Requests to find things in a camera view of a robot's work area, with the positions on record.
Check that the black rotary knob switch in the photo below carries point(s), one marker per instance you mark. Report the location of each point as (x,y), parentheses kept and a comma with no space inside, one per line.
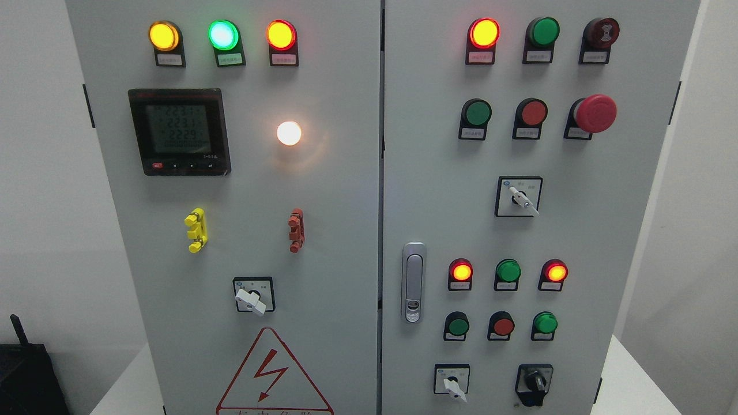
(533,383)

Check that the white lit indicator light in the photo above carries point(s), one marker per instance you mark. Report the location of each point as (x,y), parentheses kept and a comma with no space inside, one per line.
(289,133)

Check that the red lit indicator lower left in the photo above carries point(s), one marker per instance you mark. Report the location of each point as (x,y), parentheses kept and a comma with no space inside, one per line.
(460,275)

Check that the red lit indicator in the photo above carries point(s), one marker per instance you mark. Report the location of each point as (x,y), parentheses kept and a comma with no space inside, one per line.
(460,275)
(481,39)

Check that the green push button upper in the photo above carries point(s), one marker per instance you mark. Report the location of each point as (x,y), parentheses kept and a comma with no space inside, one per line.
(475,116)

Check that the green push button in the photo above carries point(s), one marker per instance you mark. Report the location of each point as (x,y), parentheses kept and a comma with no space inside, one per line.
(456,326)
(475,116)

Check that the grey electrical cabinet left door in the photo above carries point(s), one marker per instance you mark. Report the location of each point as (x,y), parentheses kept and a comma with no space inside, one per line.
(326,295)

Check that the grey electrical cabinet door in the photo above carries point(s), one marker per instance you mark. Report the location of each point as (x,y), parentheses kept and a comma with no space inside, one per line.
(326,295)
(441,191)

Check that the green push button lower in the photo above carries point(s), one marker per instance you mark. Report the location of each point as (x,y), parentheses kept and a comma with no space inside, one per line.
(456,326)

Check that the green indicator lower middle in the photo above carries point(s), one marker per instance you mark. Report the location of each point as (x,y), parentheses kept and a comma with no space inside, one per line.
(507,275)

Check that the grey electrical cabinet right door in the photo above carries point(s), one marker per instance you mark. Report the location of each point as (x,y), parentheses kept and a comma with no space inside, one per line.
(441,191)

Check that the red push button lower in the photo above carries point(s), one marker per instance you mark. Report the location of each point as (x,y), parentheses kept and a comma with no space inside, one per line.
(500,326)

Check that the red push button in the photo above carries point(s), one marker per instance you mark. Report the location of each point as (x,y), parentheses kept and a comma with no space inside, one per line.
(500,326)
(529,118)

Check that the red push button upper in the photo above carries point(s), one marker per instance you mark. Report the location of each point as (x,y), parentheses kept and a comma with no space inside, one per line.
(529,118)

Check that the red lit indicator left door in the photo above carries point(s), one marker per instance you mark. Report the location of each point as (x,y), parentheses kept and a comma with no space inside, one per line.
(282,40)

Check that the red indicator lower right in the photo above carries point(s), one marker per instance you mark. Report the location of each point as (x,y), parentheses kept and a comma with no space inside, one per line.
(552,276)

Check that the red high voltage warning sticker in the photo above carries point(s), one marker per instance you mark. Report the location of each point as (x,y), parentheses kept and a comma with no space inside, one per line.
(270,380)

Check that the black digital power meter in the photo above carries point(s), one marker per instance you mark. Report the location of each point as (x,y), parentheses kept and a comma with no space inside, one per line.
(181,132)

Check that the red lit indicator top right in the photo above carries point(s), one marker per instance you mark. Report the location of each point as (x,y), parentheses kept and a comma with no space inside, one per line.
(481,39)

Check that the green illuminated button lower right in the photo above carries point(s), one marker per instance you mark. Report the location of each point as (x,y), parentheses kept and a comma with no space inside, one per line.
(544,326)

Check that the green lit indicator light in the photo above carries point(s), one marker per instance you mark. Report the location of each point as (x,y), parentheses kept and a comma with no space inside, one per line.
(227,44)

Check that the green indicator top right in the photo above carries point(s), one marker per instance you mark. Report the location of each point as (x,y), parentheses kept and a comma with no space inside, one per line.
(540,37)

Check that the red emergency stop mushroom button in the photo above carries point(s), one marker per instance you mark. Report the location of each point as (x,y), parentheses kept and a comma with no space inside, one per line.
(590,115)

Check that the yellow indicator light top left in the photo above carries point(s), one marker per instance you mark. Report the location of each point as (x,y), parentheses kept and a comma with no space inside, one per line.
(167,41)

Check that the dark red buzzer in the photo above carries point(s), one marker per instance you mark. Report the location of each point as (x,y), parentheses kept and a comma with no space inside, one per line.
(597,39)

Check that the black box with antenna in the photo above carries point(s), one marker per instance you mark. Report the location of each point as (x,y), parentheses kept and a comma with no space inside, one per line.
(28,382)

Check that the silver door latch handle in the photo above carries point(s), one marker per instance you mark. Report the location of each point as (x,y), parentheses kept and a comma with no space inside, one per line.
(413,272)

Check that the white selector switch left door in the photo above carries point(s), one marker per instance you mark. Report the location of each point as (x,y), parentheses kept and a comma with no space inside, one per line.
(254,294)

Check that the white selector switch upper right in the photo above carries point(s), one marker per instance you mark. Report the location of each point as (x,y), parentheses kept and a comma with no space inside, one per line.
(518,196)

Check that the white selector switch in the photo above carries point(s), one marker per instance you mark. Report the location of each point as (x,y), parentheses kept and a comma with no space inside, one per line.
(452,380)
(518,196)

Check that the white selector switch bottom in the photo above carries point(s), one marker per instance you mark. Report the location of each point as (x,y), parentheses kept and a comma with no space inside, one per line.
(452,380)

